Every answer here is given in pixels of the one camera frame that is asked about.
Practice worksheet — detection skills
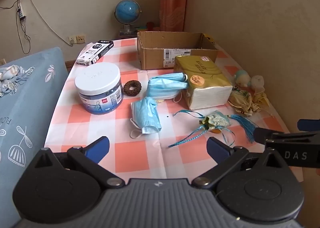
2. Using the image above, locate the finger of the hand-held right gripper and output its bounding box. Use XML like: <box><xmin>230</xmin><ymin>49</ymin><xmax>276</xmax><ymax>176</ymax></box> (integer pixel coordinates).
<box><xmin>297</xmin><ymin>119</ymin><xmax>320</xmax><ymax>131</ymax></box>
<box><xmin>253</xmin><ymin>128</ymin><xmax>320</xmax><ymax>144</ymax></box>

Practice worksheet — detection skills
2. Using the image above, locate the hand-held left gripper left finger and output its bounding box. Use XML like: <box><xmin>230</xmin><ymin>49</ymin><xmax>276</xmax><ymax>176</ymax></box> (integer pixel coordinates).
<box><xmin>29</xmin><ymin>136</ymin><xmax>125</xmax><ymax>188</ymax></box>

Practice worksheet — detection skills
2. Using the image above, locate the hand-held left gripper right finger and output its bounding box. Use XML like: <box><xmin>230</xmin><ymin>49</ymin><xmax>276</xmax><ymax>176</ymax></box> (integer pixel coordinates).
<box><xmin>191</xmin><ymin>137</ymin><xmax>290</xmax><ymax>188</ymax></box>

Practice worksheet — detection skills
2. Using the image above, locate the green sachet with blue tassel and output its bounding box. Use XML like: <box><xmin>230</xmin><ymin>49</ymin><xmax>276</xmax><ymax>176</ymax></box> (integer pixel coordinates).
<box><xmin>168</xmin><ymin>109</ymin><xmax>259</xmax><ymax>149</ymax></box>

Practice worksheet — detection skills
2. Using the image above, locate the cream drawstring pouch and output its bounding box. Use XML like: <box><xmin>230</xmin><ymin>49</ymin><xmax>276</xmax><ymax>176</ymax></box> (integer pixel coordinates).
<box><xmin>228</xmin><ymin>90</ymin><xmax>253</xmax><ymax>117</ymax></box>
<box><xmin>251</xmin><ymin>90</ymin><xmax>274</xmax><ymax>118</ymax></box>

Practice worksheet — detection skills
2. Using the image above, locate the blue face mask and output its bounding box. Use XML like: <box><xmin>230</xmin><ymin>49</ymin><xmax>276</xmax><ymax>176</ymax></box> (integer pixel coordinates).
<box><xmin>129</xmin><ymin>97</ymin><xmax>162</xmax><ymax>139</ymax></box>
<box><xmin>146</xmin><ymin>73</ymin><xmax>189</xmax><ymax>104</ymax></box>

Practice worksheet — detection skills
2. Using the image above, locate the brown cardboard box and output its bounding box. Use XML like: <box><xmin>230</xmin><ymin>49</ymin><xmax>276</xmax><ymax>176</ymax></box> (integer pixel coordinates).
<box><xmin>137</xmin><ymin>31</ymin><xmax>219</xmax><ymax>70</ymax></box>

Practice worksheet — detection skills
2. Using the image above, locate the pink checked tablecloth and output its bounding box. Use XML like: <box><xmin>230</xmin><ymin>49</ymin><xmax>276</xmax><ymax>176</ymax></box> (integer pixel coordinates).
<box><xmin>44</xmin><ymin>37</ymin><xmax>303</xmax><ymax>181</ymax></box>

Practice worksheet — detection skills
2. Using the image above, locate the white-lidded plastic jar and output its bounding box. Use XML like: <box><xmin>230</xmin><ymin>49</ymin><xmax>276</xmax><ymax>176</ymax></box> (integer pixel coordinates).
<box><xmin>75</xmin><ymin>62</ymin><xmax>124</xmax><ymax>115</ymax></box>

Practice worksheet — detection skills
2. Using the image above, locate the brown hair scrunchie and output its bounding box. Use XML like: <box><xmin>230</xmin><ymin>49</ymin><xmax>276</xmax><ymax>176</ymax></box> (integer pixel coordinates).
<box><xmin>123</xmin><ymin>80</ymin><xmax>142</xmax><ymax>97</ymax></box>

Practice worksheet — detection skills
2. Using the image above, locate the gold tissue pack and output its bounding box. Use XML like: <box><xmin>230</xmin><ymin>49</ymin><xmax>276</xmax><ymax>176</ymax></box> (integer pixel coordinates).
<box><xmin>173</xmin><ymin>56</ymin><xmax>233</xmax><ymax>110</ymax></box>

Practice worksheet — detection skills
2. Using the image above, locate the blue floral pillow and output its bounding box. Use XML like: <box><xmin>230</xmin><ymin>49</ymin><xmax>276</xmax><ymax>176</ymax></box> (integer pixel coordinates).
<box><xmin>0</xmin><ymin>47</ymin><xmax>69</xmax><ymax>228</ymax></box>

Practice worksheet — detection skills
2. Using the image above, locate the black and white carton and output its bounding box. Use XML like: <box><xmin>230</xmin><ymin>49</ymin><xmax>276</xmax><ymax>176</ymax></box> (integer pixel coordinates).
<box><xmin>76</xmin><ymin>39</ymin><xmax>114</xmax><ymax>66</ymax></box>

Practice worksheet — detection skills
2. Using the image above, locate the yellow toy car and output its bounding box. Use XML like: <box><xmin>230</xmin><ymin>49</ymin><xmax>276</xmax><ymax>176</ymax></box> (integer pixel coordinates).
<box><xmin>203</xmin><ymin>33</ymin><xmax>216</xmax><ymax>45</ymax></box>

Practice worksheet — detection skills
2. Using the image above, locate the fringed pale cloth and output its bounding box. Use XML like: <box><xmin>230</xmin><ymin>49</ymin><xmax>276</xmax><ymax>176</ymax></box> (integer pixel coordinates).
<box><xmin>0</xmin><ymin>64</ymin><xmax>35</xmax><ymax>98</ymax></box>

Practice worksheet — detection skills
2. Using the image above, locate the beige upright panel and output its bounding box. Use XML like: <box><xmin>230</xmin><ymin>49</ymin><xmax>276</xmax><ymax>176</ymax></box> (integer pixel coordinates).
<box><xmin>183</xmin><ymin>0</ymin><xmax>320</xmax><ymax>134</ymax></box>

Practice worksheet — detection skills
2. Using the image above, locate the rainbow coloured toy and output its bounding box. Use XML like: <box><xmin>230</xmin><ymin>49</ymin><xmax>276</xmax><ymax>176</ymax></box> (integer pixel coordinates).
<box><xmin>136</xmin><ymin>21</ymin><xmax>161</xmax><ymax>33</ymax></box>

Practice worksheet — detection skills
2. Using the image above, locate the blue desk globe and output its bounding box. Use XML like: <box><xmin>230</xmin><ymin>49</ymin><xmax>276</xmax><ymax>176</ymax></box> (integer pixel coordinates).
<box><xmin>114</xmin><ymin>0</ymin><xmax>141</xmax><ymax>36</ymax></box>

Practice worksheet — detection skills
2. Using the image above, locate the white power strip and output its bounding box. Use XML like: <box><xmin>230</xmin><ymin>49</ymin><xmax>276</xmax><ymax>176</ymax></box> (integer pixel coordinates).
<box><xmin>16</xmin><ymin>3</ymin><xmax>27</xmax><ymax>20</ymax></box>

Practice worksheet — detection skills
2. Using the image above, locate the white wall socket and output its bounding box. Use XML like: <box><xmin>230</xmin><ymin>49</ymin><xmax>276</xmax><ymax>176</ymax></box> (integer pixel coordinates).
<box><xmin>68</xmin><ymin>34</ymin><xmax>86</xmax><ymax>45</ymax></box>

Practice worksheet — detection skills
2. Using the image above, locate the black cable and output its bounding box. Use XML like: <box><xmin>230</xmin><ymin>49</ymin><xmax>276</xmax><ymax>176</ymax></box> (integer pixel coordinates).
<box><xmin>0</xmin><ymin>0</ymin><xmax>32</xmax><ymax>54</ymax></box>

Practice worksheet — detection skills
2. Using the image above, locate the white cable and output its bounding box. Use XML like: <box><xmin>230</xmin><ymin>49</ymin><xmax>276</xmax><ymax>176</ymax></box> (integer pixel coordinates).
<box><xmin>19</xmin><ymin>0</ymin><xmax>73</xmax><ymax>46</ymax></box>

